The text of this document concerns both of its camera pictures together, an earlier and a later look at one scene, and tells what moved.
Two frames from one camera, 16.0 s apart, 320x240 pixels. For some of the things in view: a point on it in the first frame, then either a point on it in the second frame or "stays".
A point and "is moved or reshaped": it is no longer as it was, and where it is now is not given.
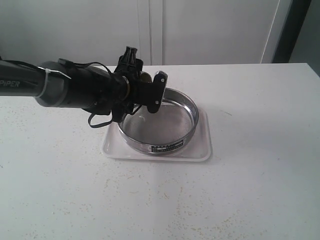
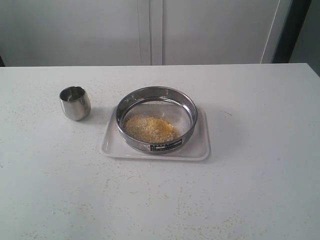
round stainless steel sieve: x=164 y=131 stays
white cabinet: x=165 y=32 stays
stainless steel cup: x=145 y=77 is moved or reshaped
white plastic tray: x=199 y=148 stays
